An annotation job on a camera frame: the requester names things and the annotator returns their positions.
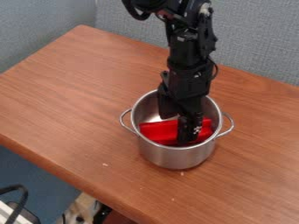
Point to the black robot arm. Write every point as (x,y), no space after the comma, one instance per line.
(187,20)

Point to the white box under table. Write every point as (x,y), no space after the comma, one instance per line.
(11,216)

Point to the beige clutter under table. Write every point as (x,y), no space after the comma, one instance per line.
(86,211)

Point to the stainless steel pot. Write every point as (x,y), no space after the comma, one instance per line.
(174,157)

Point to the red block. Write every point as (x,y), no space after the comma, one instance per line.
(163,132)

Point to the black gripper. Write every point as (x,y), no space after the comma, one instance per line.
(180,91)

